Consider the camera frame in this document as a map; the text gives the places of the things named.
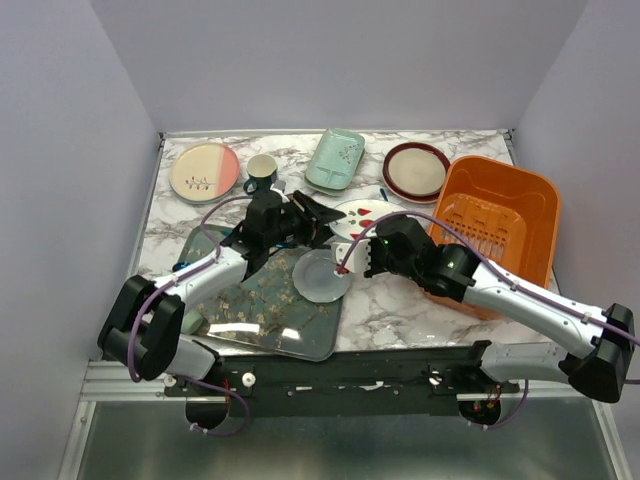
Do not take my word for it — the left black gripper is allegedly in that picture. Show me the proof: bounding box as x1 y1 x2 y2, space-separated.
265 189 345 250

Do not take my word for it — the white strawberry pattern plate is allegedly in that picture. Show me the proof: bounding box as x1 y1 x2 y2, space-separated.
329 199 404 241

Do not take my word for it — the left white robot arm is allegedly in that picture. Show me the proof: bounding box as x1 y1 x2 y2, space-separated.
97 190 346 395

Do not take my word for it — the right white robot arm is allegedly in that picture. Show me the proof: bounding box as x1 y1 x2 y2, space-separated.
366 212 639 403

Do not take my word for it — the orange plastic bin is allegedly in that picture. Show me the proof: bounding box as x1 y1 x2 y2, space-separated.
434 155 561 288

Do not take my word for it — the lower mint rectangular dish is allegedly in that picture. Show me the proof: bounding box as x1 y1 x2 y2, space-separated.
304 151 364 196

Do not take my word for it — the mint rectangular dish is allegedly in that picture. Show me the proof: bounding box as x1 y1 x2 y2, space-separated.
305 128 365 191
304 151 364 196

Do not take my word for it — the light blue scalloped plate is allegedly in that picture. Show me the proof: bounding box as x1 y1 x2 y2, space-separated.
292 250 352 303

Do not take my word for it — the upper mint rectangular dish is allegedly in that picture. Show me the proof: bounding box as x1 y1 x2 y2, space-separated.
305 128 365 191

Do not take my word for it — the dark green mug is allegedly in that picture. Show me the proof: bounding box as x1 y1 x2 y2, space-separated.
243 154 277 195

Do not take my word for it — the red rimmed cream plate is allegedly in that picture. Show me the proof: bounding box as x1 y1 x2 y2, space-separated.
382 142 451 204

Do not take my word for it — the floral blossom tray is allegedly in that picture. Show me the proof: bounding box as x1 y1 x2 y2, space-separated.
193 247 343 362

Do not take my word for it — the pink and cream plate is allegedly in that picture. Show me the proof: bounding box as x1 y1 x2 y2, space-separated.
169 143 240 204

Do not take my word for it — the blue metallic spoon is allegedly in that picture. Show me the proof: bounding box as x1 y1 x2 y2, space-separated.
172 243 293 272

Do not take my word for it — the pale green cup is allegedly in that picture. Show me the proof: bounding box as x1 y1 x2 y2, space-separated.
181 309 205 335

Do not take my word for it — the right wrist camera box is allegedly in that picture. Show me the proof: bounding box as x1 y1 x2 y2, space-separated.
331 239 371 276

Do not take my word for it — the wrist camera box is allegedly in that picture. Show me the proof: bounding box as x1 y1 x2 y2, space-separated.
331 239 371 276
270 180 288 202

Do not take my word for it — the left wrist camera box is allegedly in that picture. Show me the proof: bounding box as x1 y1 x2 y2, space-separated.
270 180 288 202

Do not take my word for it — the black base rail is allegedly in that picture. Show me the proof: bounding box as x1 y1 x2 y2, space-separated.
162 341 520 424

